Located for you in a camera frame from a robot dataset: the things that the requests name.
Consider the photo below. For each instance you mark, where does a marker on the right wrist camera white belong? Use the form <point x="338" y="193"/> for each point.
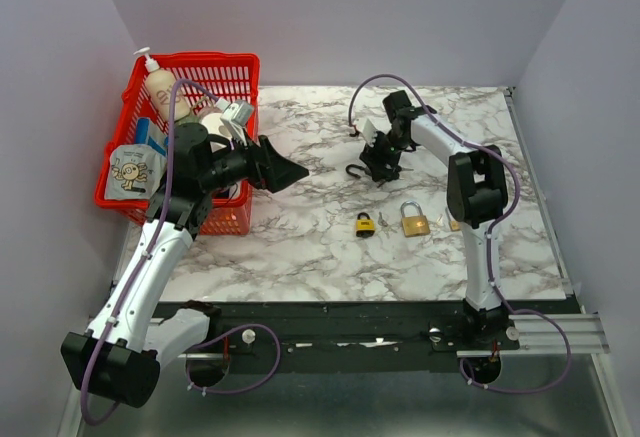
<point x="370" y="133"/>

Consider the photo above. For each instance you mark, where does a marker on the large brass padlock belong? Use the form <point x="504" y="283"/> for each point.
<point x="414" y="222"/>

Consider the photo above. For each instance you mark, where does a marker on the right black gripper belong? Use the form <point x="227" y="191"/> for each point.
<point x="370" y="156"/>

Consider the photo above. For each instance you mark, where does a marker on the small yellow padlock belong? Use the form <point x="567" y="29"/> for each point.
<point x="365" y="225"/>

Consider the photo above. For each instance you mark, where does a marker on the white toilet paper roll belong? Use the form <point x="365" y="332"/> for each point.
<point x="215" y="127"/>

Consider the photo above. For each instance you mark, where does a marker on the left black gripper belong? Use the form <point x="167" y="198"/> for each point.
<point x="271" y="170"/>

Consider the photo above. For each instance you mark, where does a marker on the blue packet in basket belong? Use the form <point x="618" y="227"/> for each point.
<point x="148" y="133"/>

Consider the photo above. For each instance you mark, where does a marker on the black padlock with keys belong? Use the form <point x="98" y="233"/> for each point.
<point x="362" y="172"/>

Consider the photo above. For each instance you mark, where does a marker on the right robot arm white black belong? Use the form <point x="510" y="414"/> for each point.
<point x="476" y="196"/>

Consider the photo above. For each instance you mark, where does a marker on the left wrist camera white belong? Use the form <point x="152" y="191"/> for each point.
<point x="235" y="116"/>

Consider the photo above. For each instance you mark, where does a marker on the cream pump lotion bottle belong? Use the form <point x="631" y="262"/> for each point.
<point x="159" y="84"/>

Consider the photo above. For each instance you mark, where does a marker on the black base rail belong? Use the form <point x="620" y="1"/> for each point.
<point x="359" y="337"/>

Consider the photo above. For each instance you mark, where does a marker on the silver key bunch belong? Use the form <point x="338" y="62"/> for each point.
<point x="382" y="220"/>

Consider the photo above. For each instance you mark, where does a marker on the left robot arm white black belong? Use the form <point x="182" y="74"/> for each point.
<point x="120" y="355"/>

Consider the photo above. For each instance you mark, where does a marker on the grey cartoon pouch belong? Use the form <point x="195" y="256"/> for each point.
<point x="134" y="172"/>

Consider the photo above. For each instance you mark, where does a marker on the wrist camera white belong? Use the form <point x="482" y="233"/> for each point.
<point x="370" y="133"/>
<point x="235" y="116"/>

